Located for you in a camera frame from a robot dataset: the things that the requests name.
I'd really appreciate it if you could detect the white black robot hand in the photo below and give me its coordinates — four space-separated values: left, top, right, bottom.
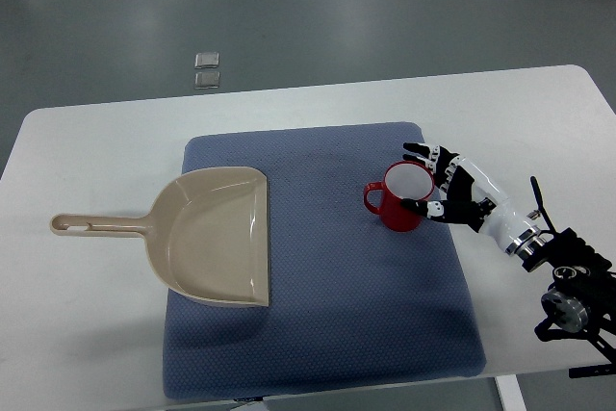
400 142 546 260

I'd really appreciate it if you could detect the red mug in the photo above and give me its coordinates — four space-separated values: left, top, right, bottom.
363 161 435 232

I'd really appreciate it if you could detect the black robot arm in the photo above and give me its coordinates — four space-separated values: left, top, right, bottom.
514 176 615 378

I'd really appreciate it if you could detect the beige plastic dustpan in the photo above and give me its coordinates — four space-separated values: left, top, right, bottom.
50 167 270 308

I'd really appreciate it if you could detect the blue fabric mat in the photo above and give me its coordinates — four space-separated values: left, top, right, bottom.
163 122 486 399

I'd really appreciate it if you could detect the white table leg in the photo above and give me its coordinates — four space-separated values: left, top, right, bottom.
495 374 526 411

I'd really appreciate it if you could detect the upper metal floor plate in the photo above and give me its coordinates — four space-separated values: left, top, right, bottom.
194 51 219 69

